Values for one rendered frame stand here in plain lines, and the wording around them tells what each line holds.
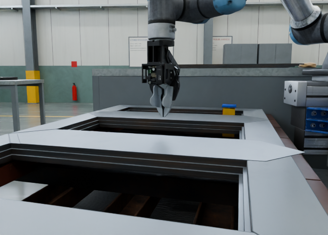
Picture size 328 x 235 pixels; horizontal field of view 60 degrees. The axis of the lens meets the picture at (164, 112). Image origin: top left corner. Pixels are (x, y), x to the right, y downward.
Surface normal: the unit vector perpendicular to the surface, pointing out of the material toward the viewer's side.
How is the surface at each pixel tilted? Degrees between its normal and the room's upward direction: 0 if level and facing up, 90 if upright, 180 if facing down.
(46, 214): 0
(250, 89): 90
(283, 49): 90
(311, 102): 90
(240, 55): 90
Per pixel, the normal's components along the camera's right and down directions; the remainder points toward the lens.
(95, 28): -0.06, 0.14
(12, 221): 0.00, -0.99
